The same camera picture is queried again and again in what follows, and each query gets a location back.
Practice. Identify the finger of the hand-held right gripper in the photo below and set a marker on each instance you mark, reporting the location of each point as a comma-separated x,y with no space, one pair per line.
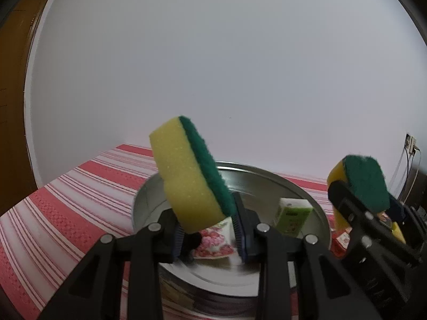
353,206
410,226

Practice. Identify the red striped tablecloth desktop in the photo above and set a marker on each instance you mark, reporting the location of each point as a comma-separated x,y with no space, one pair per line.
66,206

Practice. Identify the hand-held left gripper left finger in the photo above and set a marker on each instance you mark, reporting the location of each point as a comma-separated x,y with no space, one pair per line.
178,246

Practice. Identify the beige wall socket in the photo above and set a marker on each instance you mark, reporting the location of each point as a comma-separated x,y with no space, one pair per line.
414,146

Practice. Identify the red floral snack packet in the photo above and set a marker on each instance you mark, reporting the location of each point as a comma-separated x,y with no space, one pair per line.
340,243

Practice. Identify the black monitor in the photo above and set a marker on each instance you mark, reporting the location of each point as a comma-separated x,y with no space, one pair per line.
420,190

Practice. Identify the pink floral snack packet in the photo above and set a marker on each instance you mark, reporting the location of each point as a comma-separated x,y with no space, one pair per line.
213,243

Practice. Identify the round metal cookie tin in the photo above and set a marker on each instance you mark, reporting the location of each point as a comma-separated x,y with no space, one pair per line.
267,186

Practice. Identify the brown wooden door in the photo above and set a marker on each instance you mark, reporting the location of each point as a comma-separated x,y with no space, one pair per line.
16,106

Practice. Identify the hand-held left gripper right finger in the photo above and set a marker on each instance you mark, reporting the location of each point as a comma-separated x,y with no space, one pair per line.
242,236

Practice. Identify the green tissue pack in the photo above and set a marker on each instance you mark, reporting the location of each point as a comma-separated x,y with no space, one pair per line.
293,216

